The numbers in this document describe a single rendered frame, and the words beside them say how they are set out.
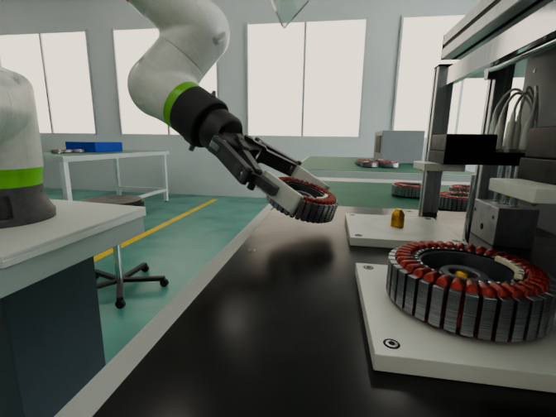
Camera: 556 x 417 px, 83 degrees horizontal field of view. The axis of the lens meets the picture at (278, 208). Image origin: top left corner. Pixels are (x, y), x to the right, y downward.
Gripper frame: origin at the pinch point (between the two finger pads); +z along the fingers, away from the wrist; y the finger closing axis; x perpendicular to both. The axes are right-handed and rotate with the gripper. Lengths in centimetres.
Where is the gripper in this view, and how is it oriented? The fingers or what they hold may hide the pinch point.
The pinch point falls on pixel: (304, 192)
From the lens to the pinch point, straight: 49.8
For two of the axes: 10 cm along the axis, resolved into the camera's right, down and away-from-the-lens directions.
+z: 7.6, 5.8, -2.7
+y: -4.5, 1.8, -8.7
